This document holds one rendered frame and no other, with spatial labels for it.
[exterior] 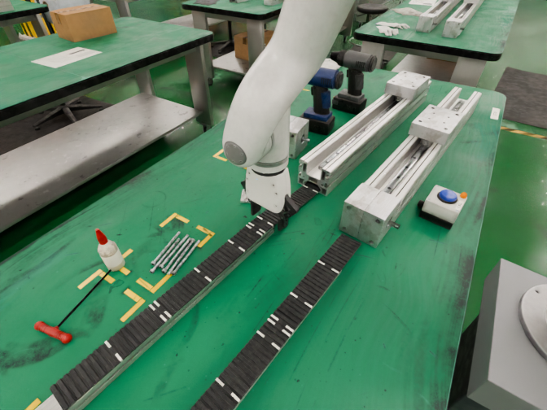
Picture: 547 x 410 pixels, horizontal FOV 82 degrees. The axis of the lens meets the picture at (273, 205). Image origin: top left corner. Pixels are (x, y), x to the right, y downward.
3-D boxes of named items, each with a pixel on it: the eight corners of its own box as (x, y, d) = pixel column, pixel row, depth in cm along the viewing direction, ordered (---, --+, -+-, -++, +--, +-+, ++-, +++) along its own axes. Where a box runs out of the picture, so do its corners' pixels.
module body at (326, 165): (326, 196, 88) (330, 172, 83) (297, 182, 93) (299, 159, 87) (425, 101, 135) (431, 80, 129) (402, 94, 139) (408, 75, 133)
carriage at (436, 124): (441, 154, 94) (449, 133, 89) (405, 141, 99) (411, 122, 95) (456, 133, 103) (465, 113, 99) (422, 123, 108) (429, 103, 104)
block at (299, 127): (301, 161, 101) (303, 135, 95) (270, 152, 105) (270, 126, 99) (313, 146, 108) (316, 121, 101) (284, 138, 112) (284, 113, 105)
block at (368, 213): (385, 253, 73) (396, 224, 67) (338, 228, 79) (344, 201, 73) (400, 231, 79) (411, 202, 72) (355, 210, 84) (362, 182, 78)
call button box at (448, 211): (449, 230, 79) (459, 212, 75) (411, 213, 83) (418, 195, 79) (458, 213, 83) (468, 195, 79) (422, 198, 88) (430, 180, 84)
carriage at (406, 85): (409, 107, 117) (415, 89, 113) (382, 99, 122) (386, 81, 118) (425, 93, 126) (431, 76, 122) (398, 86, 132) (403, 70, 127)
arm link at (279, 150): (273, 170, 60) (295, 147, 66) (273, 104, 51) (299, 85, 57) (237, 158, 63) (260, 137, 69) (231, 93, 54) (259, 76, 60)
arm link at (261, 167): (237, 153, 64) (238, 164, 66) (271, 168, 60) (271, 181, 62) (264, 136, 69) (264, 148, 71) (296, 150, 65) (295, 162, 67)
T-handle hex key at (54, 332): (68, 346, 57) (63, 342, 56) (34, 330, 60) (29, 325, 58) (127, 277, 68) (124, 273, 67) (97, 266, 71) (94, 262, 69)
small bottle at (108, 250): (104, 272, 70) (83, 236, 62) (112, 258, 72) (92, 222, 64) (121, 272, 69) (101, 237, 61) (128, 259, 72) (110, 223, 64)
